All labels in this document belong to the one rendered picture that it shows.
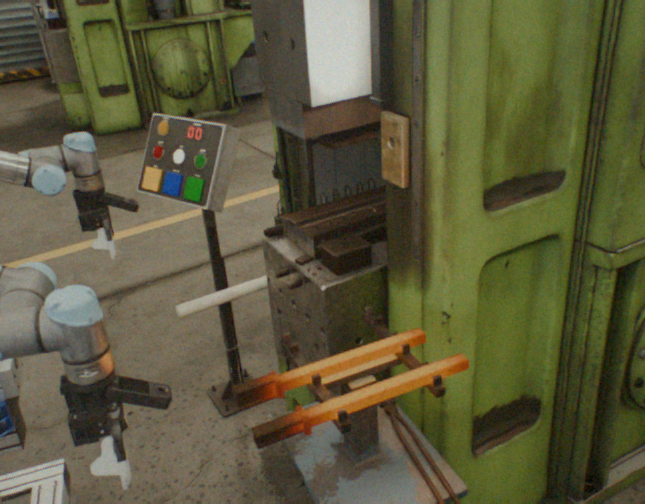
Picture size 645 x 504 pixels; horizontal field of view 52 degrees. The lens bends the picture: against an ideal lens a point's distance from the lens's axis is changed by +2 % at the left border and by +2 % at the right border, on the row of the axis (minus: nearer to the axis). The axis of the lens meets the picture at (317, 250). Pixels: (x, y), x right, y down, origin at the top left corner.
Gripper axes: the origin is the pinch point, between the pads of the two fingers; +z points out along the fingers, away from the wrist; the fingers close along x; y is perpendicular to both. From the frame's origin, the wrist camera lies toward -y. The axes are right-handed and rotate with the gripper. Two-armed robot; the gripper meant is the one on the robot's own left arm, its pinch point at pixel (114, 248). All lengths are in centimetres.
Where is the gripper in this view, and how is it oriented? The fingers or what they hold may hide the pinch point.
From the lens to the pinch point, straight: 205.5
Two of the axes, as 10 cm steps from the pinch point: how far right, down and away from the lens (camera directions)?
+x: 3.0, 4.3, -8.5
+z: 0.7, 8.8, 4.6
